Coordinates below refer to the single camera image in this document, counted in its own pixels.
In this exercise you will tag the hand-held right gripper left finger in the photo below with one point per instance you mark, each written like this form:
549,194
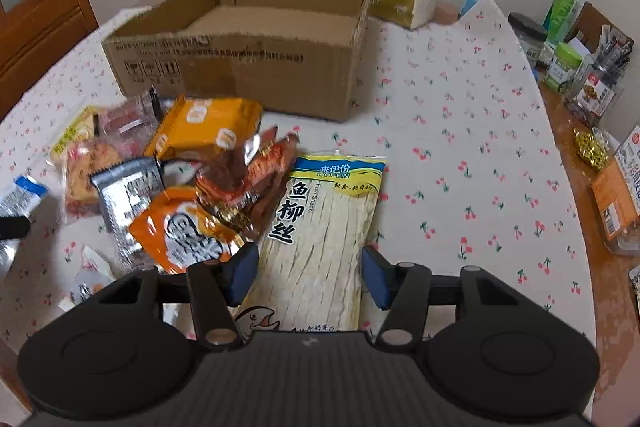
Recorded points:
241,274

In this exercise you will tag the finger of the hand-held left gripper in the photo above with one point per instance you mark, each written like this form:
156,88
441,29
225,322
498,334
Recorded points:
14,227

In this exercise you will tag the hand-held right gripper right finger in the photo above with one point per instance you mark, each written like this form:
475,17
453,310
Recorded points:
376,277

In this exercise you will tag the yellow blue fish snack packet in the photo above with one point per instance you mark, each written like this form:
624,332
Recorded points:
320,232

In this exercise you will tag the clear biscuit packet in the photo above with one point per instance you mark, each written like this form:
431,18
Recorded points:
85,177

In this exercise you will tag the red brown snack packet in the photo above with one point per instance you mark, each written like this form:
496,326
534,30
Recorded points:
257,169

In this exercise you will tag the silver black snack packet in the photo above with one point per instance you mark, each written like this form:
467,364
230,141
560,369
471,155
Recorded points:
125,197

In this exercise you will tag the brown cardboard box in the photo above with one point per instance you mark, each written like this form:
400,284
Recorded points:
225,72

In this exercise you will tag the silver foil packet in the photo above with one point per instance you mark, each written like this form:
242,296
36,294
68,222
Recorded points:
7,254

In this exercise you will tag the blue white snack packet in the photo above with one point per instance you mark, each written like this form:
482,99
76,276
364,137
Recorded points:
21,197

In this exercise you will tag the orange white print snack packet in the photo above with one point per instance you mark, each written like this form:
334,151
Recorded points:
172,232

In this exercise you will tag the orange yellow snack packet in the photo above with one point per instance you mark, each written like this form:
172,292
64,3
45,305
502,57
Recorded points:
205,127

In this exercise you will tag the pink clear snack packet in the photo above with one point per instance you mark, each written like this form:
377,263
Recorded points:
125,122

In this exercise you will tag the orange box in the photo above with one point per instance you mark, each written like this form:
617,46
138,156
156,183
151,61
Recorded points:
612,207

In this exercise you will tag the gold foil candies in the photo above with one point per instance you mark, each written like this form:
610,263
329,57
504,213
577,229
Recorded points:
592,149

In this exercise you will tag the white printed box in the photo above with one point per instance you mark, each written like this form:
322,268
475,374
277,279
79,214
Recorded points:
631,164

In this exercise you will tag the green lid bottle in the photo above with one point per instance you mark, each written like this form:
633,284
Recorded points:
562,67

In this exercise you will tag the black lid jar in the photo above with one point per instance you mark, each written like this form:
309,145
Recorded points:
527,34

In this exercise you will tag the light blue carton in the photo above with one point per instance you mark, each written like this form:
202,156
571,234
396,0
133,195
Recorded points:
472,3

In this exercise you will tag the clear container with sachets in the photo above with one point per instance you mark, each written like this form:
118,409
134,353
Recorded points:
600,82

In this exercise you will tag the green white carton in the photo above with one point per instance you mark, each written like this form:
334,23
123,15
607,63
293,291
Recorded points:
562,14

